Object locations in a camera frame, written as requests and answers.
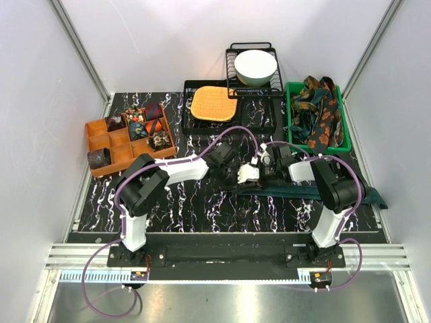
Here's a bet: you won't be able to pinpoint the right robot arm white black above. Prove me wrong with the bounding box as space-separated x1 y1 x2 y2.
259 141 368 267

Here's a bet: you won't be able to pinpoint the dark green tie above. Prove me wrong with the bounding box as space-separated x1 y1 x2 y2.
234 185 389 209

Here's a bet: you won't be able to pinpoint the rolled dark floral tie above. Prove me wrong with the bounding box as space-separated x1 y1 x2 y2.
104 114 126 132

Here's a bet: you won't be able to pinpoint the black wire tray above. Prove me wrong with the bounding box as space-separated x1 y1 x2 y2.
180 80 277 135

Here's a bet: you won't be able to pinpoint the brown teal patterned tie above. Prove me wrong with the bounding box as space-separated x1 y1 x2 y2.
290 75 326 129

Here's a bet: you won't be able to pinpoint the rolled blue paisley tie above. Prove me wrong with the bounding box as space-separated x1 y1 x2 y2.
129 122 149 141

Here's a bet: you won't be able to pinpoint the purple cable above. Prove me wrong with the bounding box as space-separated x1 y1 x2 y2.
80 126 259 319
261 141 366 292

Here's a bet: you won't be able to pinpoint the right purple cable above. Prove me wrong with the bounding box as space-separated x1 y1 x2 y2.
261 141 366 292

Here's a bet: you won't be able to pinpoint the black wire dish rack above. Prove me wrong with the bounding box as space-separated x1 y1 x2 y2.
225 42 284 99

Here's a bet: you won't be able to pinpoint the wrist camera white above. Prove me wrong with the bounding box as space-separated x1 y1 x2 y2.
258 143 272 166
237 164 260 184

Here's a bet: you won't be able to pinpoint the white bowl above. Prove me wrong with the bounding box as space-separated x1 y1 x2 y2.
234 50 277 87

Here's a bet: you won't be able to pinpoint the brown blue tie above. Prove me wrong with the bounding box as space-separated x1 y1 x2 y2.
87 147 111 170

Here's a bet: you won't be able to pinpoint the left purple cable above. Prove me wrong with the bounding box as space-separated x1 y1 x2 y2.
80 126 259 319

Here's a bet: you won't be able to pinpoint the navy tie orange flowers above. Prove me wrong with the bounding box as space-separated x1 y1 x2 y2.
306 77 343 154

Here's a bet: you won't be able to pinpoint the rolled maroon striped tie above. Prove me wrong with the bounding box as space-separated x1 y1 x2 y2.
144 103 163 121

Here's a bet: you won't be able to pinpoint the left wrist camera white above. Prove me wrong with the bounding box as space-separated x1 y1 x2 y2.
237 164 260 184

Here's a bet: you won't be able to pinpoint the rolled beige patterned tie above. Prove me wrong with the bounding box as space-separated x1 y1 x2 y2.
147 131 172 151

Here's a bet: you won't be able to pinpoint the rolled colourful floral tie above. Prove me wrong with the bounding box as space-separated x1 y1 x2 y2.
125 108 145 124

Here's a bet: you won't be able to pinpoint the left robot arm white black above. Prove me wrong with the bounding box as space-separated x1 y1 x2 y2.
114 143 239 266

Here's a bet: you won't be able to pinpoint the orange woven pot holder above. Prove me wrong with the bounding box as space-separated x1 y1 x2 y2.
191 85 238 122

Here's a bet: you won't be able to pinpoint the rolled navy orange striped tie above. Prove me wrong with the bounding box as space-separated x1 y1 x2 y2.
145 118 168 136

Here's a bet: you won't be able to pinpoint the orange wooden divided box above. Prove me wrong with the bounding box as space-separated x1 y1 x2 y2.
85 102 176 178

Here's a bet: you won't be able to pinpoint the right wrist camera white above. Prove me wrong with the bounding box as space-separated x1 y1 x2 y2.
258 143 272 166

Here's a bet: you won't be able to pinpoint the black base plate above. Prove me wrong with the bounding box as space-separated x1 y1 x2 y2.
107 233 345 283

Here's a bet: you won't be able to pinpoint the green plastic bin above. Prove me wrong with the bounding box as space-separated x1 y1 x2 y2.
286 75 352 155

